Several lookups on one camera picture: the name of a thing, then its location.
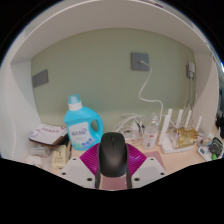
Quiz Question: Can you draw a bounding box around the white jar with red label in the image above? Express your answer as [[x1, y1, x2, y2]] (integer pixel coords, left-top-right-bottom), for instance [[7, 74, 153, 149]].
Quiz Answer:
[[142, 125, 159, 150]]

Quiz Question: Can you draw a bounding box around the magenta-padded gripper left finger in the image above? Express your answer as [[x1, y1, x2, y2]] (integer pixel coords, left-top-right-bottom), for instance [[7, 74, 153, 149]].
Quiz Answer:
[[59, 141, 101, 190]]

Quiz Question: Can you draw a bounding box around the clear glass bottle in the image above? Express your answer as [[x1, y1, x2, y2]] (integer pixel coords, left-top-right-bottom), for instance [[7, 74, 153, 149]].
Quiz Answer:
[[148, 112, 161, 128]]

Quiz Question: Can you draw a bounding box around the stack of books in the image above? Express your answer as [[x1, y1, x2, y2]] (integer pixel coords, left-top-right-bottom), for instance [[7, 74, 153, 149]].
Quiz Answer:
[[28, 123, 69, 148]]

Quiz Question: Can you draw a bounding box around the white power strip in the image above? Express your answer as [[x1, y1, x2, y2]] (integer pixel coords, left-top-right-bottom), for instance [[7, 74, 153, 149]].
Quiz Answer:
[[121, 128, 144, 141]]

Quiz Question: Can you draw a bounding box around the white remote control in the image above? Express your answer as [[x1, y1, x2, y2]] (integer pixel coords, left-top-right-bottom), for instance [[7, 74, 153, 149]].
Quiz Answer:
[[197, 145, 213, 162]]

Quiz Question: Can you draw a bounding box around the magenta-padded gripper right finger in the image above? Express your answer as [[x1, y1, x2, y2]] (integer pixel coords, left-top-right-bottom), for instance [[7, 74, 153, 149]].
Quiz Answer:
[[124, 143, 168, 190]]

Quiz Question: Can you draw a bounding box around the blue detergent bottle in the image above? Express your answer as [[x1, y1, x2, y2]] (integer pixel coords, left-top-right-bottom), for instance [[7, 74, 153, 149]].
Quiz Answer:
[[63, 93, 104, 152]]

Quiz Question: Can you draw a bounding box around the gold foil bag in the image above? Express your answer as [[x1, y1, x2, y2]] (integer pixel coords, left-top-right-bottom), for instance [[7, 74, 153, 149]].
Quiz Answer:
[[174, 127, 199, 149]]

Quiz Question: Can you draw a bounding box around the grey wall socket plate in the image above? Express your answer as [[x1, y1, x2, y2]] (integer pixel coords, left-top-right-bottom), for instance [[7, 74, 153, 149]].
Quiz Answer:
[[130, 51, 150, 72]]

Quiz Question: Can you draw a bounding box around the white wall socket cable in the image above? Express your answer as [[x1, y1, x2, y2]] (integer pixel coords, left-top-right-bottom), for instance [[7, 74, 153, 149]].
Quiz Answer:
[[138, 60, 165, 118]]

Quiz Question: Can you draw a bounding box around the white shelf unit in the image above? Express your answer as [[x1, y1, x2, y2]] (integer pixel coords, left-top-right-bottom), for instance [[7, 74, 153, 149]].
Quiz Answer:
[[0, 0, 224, 161]]

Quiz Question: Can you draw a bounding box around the black pouch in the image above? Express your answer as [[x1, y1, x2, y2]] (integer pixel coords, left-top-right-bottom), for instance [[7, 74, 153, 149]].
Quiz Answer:
[[209, 137, 224, 158]]

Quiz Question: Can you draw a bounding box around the grey blank wall plate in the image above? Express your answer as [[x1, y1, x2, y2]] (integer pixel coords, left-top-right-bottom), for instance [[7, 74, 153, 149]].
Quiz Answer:
[[31, 68, 50, 89]]

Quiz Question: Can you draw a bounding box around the black computer mouse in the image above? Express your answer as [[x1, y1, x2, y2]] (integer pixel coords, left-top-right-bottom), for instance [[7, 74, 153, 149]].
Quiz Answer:
[[99, 131, 131, 179]]

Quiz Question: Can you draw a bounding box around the white cable bundle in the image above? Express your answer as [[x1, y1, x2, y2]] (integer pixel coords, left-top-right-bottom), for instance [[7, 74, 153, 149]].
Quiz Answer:
[[112, 113, 151, 134]]

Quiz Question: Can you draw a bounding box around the white router with antennas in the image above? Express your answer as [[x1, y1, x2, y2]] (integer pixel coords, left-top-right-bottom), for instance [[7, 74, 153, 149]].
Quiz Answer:
[[157, 108, 204, 154]]

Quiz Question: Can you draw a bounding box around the silver foil bag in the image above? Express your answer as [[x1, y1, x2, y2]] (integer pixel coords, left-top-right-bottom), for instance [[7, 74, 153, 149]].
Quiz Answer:
[[29, 144, 53, 158]]

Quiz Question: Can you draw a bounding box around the white wall charger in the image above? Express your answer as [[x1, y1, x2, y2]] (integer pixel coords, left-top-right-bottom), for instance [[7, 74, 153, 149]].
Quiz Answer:
[[185, 60, 196, 80]]

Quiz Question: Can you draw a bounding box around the cream yellow carton box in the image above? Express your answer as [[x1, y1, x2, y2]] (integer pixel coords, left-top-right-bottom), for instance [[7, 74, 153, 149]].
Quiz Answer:
[[51, 144, 69, 170]]

